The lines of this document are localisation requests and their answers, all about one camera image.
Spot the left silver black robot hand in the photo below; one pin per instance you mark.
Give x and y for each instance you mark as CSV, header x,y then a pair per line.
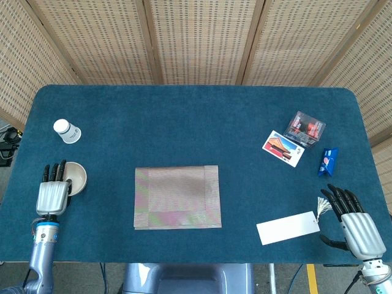
x,y
52,199

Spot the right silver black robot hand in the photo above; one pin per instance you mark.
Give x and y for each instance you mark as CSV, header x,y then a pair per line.
x,y
364,235

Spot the small white ceramic bowl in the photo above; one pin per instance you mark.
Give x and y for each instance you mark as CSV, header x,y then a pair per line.
x,y
78,179

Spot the woven grey placemat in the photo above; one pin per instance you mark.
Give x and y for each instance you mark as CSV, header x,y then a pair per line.
x,y
177,196

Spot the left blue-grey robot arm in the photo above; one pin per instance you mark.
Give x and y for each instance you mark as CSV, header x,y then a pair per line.
x,y
43,257

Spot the upturned white paper cup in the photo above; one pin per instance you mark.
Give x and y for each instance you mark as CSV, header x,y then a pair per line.
x,y
69,133

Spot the white paper tag with tassel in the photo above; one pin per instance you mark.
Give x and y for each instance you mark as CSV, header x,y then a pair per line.
x,y
286,228

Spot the blue cookie snack packet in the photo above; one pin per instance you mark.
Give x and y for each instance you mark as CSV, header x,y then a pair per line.
x,y
327,162

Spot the postcard with red palace picture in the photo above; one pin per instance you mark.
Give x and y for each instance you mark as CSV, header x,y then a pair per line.
x,y
283,148

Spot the clear box with red-black print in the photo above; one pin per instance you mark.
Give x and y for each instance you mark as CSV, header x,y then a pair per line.
x,y
304,130

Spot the woven bamboo screen panel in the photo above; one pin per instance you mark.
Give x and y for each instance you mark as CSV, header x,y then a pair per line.
x,y
306,39
202,39
18,61
92,39
373,76

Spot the blue carpet table cover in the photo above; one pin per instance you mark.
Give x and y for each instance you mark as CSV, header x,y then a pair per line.
x,y
183,122

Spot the blue-grey robot torso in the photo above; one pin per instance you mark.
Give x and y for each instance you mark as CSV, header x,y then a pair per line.
x,y
186,280

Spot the white metal post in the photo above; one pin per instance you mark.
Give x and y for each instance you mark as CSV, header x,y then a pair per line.
x,y
272,278

